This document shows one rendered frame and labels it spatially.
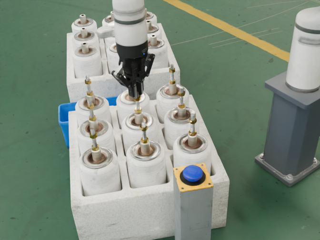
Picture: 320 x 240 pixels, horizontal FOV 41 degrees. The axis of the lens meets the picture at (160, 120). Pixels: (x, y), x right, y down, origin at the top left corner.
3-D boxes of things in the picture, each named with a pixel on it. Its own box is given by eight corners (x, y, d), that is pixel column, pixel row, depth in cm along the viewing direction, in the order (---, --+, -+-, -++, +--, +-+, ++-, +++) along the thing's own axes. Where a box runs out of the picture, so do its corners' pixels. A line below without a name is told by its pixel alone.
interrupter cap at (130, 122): (157, 116, 116) (157, 115, 115) (146, 133, 110) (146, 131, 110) (132, 111, 118) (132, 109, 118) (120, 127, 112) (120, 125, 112)
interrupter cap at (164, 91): (155, 91, 125) (154, 89, 125) (175, 82, 129) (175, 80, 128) (169, 103, 120) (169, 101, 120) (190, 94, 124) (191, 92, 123)
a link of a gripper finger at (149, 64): (153, 54, 105) (144, 75, 106) (157, 55, 107) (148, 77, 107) (145, 50, 107) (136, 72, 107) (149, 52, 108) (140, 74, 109)
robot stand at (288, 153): (284, 142, 143) (298, 64, 124) (320, 166, 133) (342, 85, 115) (253, 161, 136) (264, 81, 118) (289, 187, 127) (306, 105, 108)
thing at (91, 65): (105, 86, 161) (98, 43, 150) (106, 101, 154) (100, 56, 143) (79, 89, 160) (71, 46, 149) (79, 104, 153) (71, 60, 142)
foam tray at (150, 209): (191, 137, 147) (191, 94, 136) (225, 226, 116) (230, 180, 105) (77, 154, 142) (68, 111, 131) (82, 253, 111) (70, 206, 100)
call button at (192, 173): (199, 170, 90) (199, 163, 89) (204, 183, 87) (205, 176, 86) (181, 173, 90) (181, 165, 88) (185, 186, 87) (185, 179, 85)
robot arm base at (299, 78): (300, 71, 121) (310, 15, 111) (327, 85, 115) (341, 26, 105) (277, 82, 117) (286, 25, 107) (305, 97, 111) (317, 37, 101)
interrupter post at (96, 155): (90, 161, 103) (88, 151, 101) (95, 155, 104) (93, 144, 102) (99, 163, 102) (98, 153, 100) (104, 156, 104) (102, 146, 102)
